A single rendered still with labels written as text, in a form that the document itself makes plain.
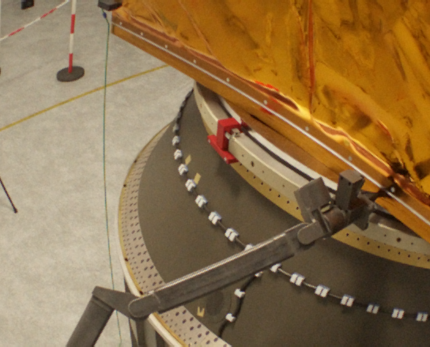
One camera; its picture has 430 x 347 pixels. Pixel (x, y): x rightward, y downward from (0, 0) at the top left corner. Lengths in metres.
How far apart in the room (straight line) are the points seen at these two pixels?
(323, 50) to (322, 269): 0.56
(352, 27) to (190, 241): 0.88
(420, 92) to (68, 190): 3.52
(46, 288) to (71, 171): 1.23
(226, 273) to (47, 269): 2.64
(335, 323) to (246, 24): 0.82
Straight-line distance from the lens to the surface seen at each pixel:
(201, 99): 2.00
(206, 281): 1.40
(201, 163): 2.03
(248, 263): 1.41
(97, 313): 1.38
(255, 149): 1.79
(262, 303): 1.82
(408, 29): 1.36
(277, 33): 1.66
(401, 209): 1.57
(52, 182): 4.68
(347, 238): 1.70
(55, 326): 3.61
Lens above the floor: 2.66
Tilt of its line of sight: 35 degrees down
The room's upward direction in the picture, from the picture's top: 5 degrees clockwise
